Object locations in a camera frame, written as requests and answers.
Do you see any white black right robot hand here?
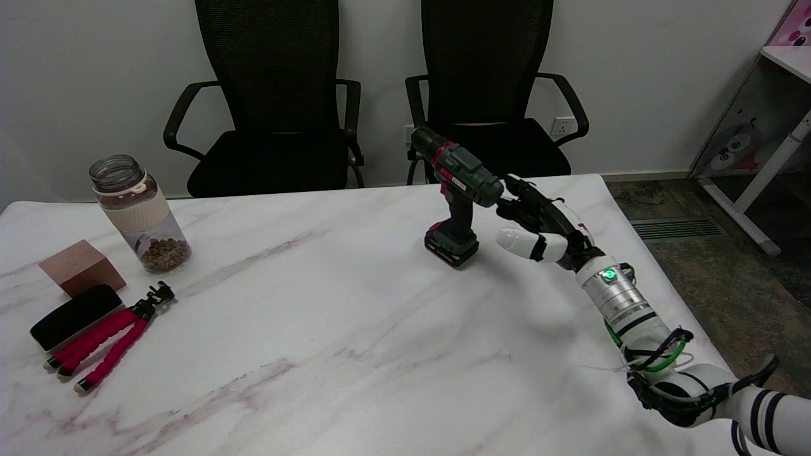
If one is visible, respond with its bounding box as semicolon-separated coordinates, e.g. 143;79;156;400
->
496;174;606;272

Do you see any dark green power screwdriver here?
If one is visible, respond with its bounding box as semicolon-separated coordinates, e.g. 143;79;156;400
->
409;125;505;269

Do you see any floor vent grille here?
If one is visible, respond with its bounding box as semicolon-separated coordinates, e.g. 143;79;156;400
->
630;217;725;242

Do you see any black mesh office chair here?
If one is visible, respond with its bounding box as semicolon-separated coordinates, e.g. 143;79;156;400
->
163;0;366;199
404;0;590;186

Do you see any white desk with panel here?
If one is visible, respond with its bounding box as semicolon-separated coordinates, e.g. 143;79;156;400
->
697;44;811;257

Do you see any pink dotted board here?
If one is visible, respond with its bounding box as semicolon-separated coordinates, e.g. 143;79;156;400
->
768;0;811;47

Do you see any glass jar with beans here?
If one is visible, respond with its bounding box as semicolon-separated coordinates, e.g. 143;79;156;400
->
89;155;193;275

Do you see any red flexible mini tripod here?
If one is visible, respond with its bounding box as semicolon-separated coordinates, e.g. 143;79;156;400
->
43;281;176;395

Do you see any brown wooden block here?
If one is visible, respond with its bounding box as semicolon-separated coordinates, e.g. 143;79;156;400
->
38;239;127;298

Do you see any black oblong case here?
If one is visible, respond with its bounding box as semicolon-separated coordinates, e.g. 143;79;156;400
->
30;284;124;353

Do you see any green robot cable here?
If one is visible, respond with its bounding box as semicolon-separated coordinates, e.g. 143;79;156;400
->
604;320;691;374

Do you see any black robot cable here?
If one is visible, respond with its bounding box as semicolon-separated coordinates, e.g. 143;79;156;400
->
624;327;780;414

